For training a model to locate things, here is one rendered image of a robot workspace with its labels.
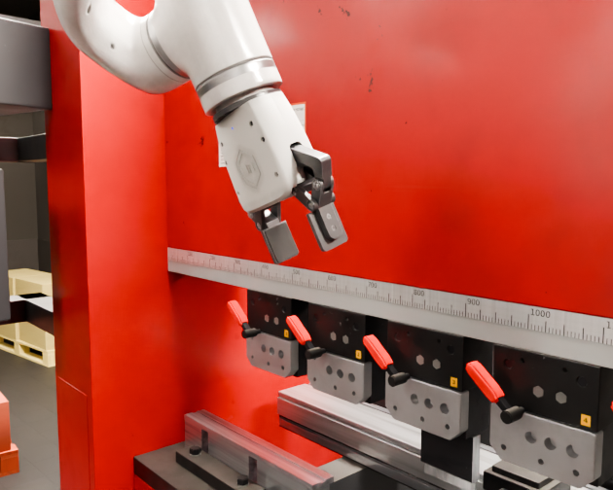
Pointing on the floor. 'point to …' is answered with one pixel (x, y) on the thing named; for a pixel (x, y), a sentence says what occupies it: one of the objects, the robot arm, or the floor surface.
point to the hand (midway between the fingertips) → (306, 245)
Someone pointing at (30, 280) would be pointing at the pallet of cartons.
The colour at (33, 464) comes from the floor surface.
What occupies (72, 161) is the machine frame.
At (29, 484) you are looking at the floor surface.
